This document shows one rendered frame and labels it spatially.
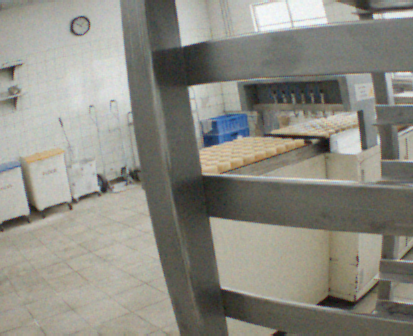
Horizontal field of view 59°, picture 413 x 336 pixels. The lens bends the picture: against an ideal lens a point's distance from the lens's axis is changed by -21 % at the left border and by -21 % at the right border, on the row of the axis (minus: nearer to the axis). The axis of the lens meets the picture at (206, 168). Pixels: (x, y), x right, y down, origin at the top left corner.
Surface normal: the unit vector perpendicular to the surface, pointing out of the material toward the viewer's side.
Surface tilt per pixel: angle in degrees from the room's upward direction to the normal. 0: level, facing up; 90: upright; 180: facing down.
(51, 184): 92
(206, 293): 90
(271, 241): 90
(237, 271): 90
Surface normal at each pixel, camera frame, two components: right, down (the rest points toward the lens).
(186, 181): 0.71, 0.04
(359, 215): -0.69, 0.25
